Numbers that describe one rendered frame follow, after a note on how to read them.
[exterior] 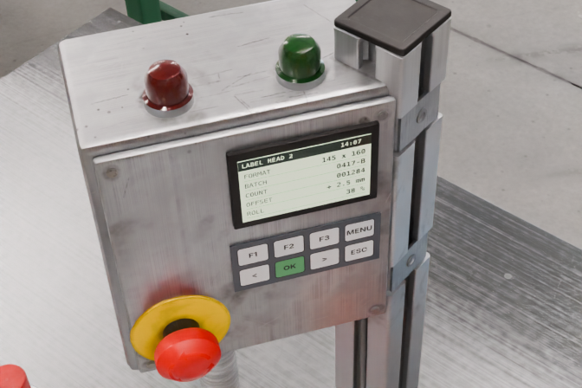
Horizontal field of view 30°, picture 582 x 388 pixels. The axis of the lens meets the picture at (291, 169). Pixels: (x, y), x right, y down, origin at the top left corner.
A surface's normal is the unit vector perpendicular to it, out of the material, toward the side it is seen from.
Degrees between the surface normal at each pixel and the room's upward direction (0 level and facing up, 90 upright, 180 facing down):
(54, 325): 0
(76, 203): 0
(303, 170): 90
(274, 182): 90
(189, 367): 90
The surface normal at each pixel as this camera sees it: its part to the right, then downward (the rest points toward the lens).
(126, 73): -0.03, -0.71
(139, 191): 0.27, 0.67
